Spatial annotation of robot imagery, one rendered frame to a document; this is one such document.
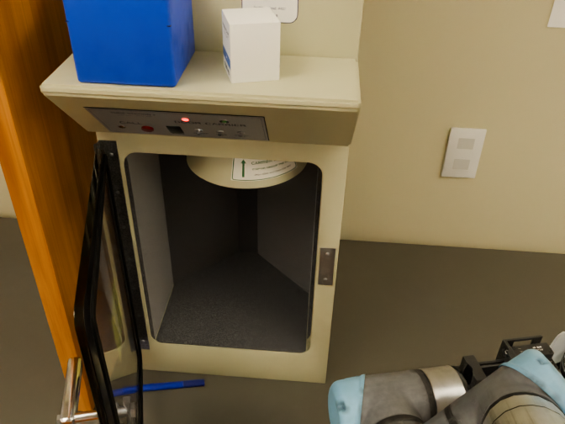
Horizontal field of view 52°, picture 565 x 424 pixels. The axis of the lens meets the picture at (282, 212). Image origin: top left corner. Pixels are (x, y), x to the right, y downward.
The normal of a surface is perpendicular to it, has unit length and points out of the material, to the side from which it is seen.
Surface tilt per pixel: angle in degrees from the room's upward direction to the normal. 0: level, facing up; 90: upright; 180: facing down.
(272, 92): 0
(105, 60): 90
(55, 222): 90
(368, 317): 0
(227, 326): 0
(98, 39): 90
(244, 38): 90
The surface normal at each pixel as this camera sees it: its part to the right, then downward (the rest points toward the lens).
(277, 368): -0.07, 0.58
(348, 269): 0.02, -0.81
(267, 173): 0.32, 0.18
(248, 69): 0.23, 0.57
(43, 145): 1.00, 0.06
